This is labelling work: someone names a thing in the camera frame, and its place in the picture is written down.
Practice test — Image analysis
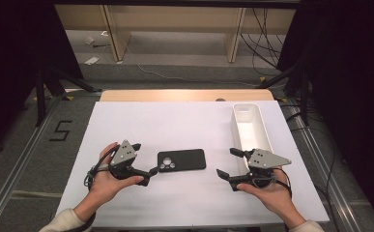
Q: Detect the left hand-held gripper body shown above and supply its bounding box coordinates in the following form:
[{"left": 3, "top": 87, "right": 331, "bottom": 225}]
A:
[{"left": 109, "top": 138, "right": 138, "bottom": 181}]

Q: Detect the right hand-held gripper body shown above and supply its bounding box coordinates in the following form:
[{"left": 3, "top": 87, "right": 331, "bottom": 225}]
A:
[{"left": 247, "top": 147, "right": 293, "bottom": 189}]

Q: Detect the white plastic bin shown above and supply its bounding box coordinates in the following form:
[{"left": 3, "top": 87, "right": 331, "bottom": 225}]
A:
[{"left": 230, "top": 102, "right": 274, "bottom": 175}]

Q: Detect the person's left hand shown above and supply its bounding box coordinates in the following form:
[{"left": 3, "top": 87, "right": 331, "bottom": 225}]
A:
[{"left": 87, "top": 142, "right": 145, "bottom": 203}]

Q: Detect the person's right hand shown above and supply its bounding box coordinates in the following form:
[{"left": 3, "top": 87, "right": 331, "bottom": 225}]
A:
[{"left": 237, "top": 167, "right": 294, "bottom": 220}]

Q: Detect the white table board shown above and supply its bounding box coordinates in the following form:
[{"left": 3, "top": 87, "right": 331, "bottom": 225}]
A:
[{"left": 55, "top": 100, "right": 331, "bottom": 228}]

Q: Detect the black metal stand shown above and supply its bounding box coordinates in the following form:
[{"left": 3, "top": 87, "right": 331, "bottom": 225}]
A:
[
  {"left": 34, "top": 66, "right": 103, "bottom": 128},
  {"left": 256, "top": 57, "right": 312, "bottom": 128}
]

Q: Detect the black curtain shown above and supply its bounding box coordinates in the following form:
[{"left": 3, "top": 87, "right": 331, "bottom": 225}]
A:
[
  {"left": 0, "top": 0, "right": 85, "bottom": 158},
  {"left": 275, "top": 0, "right": 374, "bottom": 225}
]

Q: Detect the light wooden shelf unit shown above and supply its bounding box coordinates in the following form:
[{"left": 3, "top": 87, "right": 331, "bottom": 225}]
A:
[{"left": 54, "top": 4, "right": 297, "bottom": 64}]

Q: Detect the left hand-held gripper cable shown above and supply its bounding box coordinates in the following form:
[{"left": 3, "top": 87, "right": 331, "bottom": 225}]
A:
[{"left": 83, "top": 148, "right": 120, "bottom": 191}]

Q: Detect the aluminium floor rail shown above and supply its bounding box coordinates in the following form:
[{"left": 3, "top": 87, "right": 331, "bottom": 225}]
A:
[
  {"left": 0, "top": 95, "right": 64, "bottom": 232},
  {"left": 282, "top": 100, "right": 363, "bottom": 232}
]

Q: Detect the black floor cable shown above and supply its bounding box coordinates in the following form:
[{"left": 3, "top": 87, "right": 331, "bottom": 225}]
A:
[{"left": 285, "top": 102, "right": 341, "bottom": 232}]

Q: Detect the bundle of black cables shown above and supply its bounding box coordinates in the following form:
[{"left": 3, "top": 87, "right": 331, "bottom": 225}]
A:
[{"left": 240, "top": 7, "right": 287, "bottom": 77}]

